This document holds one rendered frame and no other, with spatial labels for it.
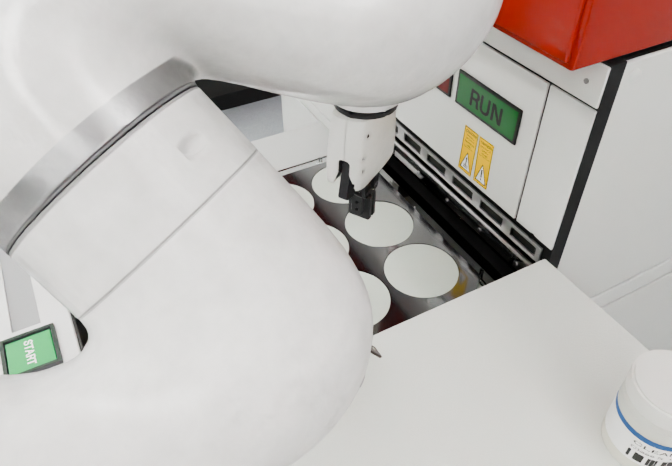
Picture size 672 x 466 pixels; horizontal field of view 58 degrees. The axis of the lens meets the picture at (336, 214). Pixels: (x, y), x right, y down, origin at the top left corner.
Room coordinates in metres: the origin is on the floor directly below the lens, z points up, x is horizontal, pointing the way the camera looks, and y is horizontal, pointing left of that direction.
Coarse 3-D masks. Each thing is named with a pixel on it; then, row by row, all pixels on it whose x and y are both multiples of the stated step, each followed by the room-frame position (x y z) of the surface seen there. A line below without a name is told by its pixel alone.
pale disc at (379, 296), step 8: (360, 272) 0.57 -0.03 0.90; (368, 280) 0.55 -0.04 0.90; (376, 280) 0.55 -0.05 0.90; (368, 288) 0.54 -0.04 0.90; (376, 288) 0.54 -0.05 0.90; (384, 288) 0.54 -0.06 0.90; (376, 296) 0.52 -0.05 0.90; (384, 296) 0.52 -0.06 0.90; (376, 304) 0.51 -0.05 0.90; (384, 304) 0.51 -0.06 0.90; (376, 312) 0.50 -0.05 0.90; (384, 312) 0.50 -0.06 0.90; (376, 320) 0.49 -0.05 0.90
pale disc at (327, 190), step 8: (320, 176) 0.78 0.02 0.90; (312, 184) 0.76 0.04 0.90; (320, 184) 0.76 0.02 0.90; (328, 184) 0.76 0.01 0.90; (336, 184) 0.76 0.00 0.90; (320, 192) 0.74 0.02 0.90; (328, 192) 0.74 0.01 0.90; (336, 192) 0.74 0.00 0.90; (328, 200) 0.72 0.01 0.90; (336, 200) 0.72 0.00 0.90; (344, 200) 0.72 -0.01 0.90
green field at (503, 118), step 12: (468, 84) 0.69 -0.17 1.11; (468, 96) 0.69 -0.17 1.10; (480, 96) 0.67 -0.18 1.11; (492, 96) 0.65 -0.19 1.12; (468, 108) 0.69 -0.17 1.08; (480, 108) 0.67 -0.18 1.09; (492, 108) 0.65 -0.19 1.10; (504, 108) 0.63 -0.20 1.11; (492, 120) 0.65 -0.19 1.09; (504, 120) 0.63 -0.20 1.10; (516, 120) 0.61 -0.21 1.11; (504, 132) 0.63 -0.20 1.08
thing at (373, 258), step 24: (312, 168) 0.80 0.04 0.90; (312, 192) 0.74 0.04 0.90; (384, 192) 0.74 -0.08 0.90; (336, 216) 0.68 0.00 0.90; (408, 240) 0.63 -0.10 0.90; (432, 240) 0.63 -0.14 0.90; (360, 264) 0.58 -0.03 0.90; (384, 264) 0.58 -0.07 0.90; (456, 264) 0.58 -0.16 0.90; (456, 288) 0.54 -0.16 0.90; (408, 312) 0.50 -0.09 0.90
